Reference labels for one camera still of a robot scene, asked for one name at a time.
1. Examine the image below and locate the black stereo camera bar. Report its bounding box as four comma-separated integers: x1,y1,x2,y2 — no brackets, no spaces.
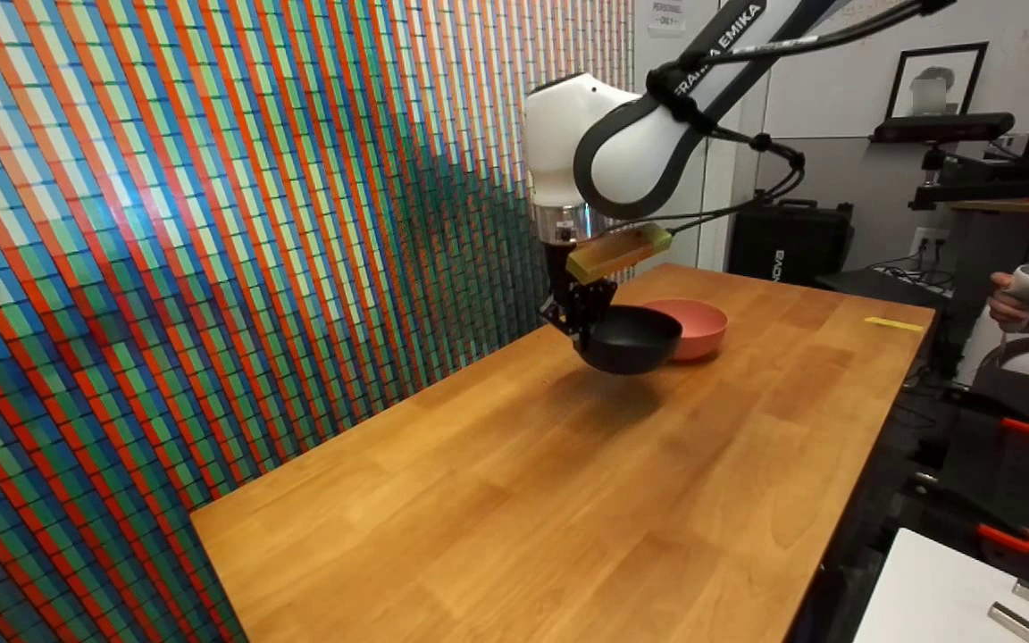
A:
870,112,1019,151

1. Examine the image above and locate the dark desk with wooden edge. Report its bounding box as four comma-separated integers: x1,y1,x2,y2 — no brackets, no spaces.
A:
903,158,1029,226

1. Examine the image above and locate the yellow tape strip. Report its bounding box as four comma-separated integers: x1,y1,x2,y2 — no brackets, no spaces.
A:
859,310,930,340

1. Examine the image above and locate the black hard case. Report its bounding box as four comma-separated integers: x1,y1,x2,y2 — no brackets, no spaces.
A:
726,184,859,289

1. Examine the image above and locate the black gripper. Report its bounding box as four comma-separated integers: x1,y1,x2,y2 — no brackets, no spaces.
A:
535,202,621,341

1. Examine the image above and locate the black clamp with orange handle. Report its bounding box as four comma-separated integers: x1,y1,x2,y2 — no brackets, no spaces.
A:
947,384,1029,444
908,469,1029,559

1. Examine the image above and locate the white wall outlet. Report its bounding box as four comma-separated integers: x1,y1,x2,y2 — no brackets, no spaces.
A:
910,222,954,262

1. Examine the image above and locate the framed portrait picture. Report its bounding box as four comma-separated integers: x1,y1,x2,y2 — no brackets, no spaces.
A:
883,40,995,123

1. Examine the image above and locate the black bowl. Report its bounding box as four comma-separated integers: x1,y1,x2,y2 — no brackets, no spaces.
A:
572,304,685,377

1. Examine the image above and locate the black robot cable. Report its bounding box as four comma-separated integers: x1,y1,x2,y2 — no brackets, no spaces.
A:
642,0,963,238

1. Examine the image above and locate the small silver metal bar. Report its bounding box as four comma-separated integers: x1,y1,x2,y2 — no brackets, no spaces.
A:
986,597,1029,643

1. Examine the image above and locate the white paper door sign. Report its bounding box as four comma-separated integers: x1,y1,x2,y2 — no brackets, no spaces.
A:
642,0,695,40

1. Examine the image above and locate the white paper sheet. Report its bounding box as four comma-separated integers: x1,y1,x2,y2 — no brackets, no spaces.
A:
851,526,1029,643

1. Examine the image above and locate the light-pink bowl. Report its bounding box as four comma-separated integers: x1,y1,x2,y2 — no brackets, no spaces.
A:
646,295,732,366

